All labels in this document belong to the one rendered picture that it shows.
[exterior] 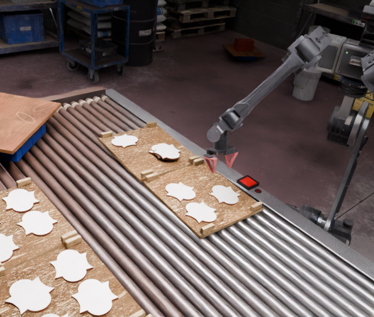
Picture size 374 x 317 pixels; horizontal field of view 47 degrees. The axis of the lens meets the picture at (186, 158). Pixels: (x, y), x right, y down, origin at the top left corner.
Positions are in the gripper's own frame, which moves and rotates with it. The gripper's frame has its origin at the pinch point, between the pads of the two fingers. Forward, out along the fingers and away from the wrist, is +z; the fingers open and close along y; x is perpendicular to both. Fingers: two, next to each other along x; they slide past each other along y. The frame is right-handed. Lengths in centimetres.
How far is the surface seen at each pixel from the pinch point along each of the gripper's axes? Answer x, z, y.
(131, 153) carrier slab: 45.9, -0.2, -16.2
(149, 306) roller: -28, 24, -57
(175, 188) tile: 12.9, 8.5, -15.0
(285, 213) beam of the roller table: -20.1, 20.1, 18.1
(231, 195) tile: -2.7, 12.4, 3.1
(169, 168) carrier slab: 27.5, 4.9, -7.4
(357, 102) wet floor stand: 133, 39, 337
